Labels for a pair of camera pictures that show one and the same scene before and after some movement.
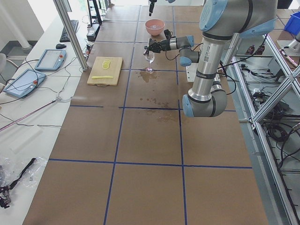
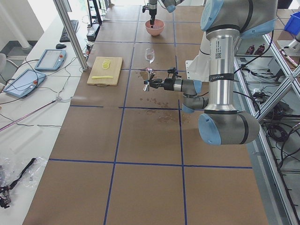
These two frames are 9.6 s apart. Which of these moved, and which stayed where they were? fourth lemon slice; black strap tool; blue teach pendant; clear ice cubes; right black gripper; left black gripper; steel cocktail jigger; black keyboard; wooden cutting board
Moved: right black gripper; left black gripper; steel cocktail jigger
Stayed: wooden cutting board; blue teach pendant; fourth lemon slice; clear ice cubes; black keyboard; black strap tool
